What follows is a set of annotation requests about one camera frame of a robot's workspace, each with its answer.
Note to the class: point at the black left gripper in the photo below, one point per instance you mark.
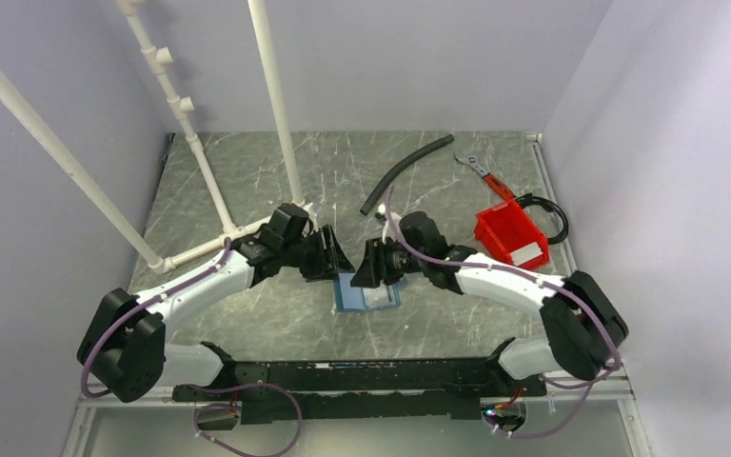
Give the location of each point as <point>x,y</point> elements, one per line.
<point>329,260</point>

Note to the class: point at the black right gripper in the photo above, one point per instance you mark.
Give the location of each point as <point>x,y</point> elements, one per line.
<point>375,268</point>

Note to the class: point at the blue card holder wallet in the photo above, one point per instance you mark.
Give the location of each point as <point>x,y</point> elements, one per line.
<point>350,299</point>

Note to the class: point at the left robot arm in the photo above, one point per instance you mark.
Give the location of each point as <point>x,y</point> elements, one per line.
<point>126,350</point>

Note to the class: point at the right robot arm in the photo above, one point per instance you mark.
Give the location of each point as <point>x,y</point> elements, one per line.
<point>582,330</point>

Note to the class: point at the stack of white cards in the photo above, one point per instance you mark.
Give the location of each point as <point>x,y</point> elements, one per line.
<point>530,256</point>

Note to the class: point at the red plastic bin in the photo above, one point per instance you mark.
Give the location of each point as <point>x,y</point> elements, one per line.
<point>506,227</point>

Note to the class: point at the black base bar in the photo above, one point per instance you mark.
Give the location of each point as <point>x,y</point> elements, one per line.
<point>269,391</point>

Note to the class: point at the red-handled adjustable wrench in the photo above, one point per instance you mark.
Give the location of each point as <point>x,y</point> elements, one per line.
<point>494,183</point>

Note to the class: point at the aluminium rail at front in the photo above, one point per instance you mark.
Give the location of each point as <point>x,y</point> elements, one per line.
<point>465,377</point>

